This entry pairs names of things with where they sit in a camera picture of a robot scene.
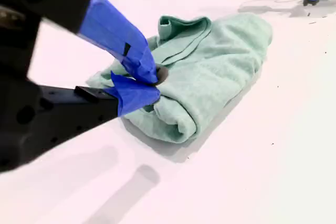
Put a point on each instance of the pale green T-shirt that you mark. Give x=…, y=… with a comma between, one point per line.
x=210, y=77

